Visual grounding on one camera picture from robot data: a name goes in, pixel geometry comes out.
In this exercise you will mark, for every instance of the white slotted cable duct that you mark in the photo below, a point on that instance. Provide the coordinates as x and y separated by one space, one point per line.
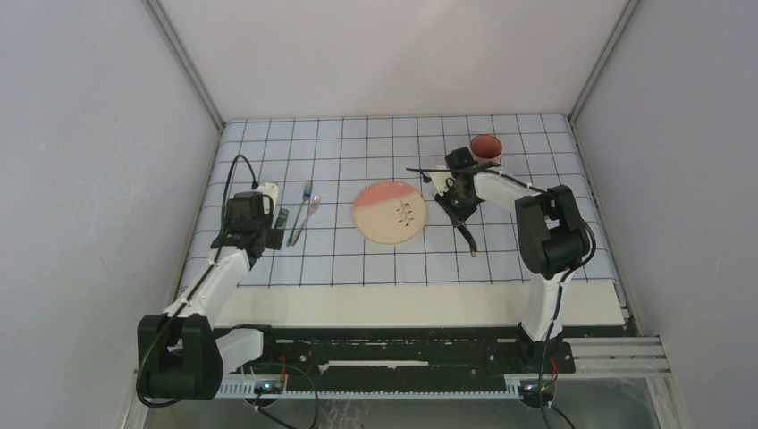
236 388

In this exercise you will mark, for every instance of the iridescent rainbow fork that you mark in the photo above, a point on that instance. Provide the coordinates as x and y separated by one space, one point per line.
305 198

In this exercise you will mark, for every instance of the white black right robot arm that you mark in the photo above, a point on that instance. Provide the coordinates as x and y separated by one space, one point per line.
553 238

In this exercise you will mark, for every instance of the white checked tablecloth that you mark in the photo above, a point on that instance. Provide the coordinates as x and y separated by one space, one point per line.
321 166

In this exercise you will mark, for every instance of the pink patterned mug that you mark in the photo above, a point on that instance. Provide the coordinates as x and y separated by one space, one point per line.
485 148

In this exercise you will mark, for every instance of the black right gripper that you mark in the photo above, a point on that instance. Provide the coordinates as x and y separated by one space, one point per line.
459 216

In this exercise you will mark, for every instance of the cream pink branch plate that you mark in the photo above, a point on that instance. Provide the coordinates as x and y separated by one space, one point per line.
389 213

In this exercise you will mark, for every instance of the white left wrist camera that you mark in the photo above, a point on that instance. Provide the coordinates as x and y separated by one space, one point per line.
270 196

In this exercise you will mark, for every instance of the silver metal fork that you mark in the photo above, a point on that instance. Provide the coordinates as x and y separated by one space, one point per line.
312 207

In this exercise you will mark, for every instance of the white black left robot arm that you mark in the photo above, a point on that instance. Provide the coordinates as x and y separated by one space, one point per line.
181 356

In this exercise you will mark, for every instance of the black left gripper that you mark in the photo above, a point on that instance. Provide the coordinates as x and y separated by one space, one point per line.
278 229

